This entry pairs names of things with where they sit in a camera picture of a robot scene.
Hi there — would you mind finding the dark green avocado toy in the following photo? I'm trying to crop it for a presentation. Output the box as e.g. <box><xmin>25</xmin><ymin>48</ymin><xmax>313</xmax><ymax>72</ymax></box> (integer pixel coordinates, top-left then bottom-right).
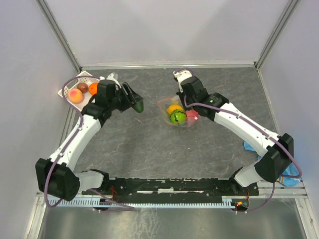
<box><xmin>132</xmin><ymin>100</ymin><xmax>144</xmax><ymax>113</ymax></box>

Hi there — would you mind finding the light blue cable duct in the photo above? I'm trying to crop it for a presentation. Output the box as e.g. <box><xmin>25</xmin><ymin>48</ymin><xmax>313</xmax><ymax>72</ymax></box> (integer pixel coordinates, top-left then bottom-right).
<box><xmin>57</xmin><ymin>196</ymin><xmax>235</xmax><ymax>209</ymax></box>

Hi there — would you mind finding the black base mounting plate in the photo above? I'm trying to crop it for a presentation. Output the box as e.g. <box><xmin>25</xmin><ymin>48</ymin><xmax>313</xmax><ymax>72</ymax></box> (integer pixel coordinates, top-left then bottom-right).
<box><xmin>96</xmin><ymin>178</ymin><xmax>259</xmax><ymax>203</ymax></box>

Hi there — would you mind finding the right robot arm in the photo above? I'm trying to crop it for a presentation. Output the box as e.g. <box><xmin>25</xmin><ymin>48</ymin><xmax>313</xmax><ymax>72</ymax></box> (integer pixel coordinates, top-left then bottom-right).
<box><xmin>175</xmin><ymin>75</ymin><xmax>294</xmax><ymax>195</ymax></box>

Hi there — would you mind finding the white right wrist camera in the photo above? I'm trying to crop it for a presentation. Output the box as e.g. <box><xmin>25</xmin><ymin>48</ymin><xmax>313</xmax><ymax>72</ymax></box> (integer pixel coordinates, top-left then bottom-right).
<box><xmin>173</xmin><ymin>68</ymin><xmax>194</xmax><ymax>92</ymax></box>

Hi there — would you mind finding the orange toy fruit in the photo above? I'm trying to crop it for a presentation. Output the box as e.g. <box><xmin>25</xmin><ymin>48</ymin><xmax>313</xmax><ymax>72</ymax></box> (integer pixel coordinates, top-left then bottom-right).
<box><xmin>88</xmin><ymin>82</ymin><xmax>98</xmax><ymax>96</ymax></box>

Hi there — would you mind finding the yellow lemon toy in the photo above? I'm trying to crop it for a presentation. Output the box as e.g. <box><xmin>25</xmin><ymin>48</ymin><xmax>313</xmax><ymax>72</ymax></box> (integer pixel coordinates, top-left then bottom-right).
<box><xmin>166</xmin><ymin>105</ymin><xmax>184</xmax><ymax>115</ymax></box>

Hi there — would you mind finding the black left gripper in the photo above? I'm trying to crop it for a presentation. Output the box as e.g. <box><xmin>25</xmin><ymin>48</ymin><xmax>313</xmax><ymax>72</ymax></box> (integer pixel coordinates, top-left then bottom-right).
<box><xmin>108</xmin><ymin>82</ymin><xmax>143</xmax><ymax>113</ymax></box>

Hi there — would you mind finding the aluminium frame rail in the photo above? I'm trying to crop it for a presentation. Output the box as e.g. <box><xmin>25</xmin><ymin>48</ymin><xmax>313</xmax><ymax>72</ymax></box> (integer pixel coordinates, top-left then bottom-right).
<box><xmin>48</xmin><ymin>179</ymin><xmax>306</xmax><ymax>201</ymax></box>

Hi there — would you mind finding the white plastic basket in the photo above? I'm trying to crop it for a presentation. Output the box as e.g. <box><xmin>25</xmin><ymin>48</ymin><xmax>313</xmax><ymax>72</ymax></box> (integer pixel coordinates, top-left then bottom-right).
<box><xmin>58</xmin><ymin>71</ymin><xmax>100</xmax><ymax>111</ymax></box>

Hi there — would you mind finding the blue patterned cloth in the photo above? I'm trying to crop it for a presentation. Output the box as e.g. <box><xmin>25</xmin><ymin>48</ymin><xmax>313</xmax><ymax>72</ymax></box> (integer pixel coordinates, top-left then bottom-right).
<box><xmin>243</xmin><ymin>140</ymin><xmax>302</xmax><ymax>187</ymax></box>

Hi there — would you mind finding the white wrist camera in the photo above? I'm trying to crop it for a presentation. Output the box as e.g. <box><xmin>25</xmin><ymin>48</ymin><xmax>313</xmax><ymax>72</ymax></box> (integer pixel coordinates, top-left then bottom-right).
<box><xmin>173</xmin><ymin>68</ymin><xmax>194</xmax><ymax>92</ymax></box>
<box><xmin>99</xmin><ymin>72</ymin><xmax>122</xmax><ymax>90</ymax></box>

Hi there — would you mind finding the red apple toy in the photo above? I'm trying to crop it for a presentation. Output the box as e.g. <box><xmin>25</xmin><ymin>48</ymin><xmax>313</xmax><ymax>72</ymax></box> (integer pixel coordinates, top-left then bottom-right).
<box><xmin>186</xmin><ymin>110</ymin><xmax>200</xmax><ymax>123</ymax></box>

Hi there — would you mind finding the peach toy fruit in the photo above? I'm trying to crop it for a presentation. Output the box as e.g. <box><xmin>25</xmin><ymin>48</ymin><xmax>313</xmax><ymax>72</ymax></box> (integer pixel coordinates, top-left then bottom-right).
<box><xmin>68</xmin><ymin>89</ymin><xmax>84</xmax><ymax>104</ymax></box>

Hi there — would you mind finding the green watermelon toy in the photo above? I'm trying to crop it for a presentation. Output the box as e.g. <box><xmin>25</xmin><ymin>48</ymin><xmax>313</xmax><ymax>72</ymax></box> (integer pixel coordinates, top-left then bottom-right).
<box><xmin>169</xmin><ymin>110</ymin><xmax>187</xmax><ymax>124</ymax></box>

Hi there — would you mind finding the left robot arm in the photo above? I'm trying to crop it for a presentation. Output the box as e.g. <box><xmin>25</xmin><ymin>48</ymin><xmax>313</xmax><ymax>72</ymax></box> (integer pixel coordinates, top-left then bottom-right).
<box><xmin>35</xmin><ymin>80</ymin><xmax>144</xmax><ymax>201</ymax></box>

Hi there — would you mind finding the brown toy fruit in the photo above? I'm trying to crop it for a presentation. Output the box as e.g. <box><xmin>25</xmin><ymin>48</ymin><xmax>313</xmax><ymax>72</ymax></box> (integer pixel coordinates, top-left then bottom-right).
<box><xmin>77</xmin><ymin>82</ymin><xmax>89</xmax><ymax>93</ymax></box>

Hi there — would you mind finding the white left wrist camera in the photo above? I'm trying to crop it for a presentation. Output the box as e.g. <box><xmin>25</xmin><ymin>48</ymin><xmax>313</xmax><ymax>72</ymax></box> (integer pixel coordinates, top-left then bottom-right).
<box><xmin>99</xmin><ymin>72</ymin><xmax>122</xmax><ymax>90</ymax></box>

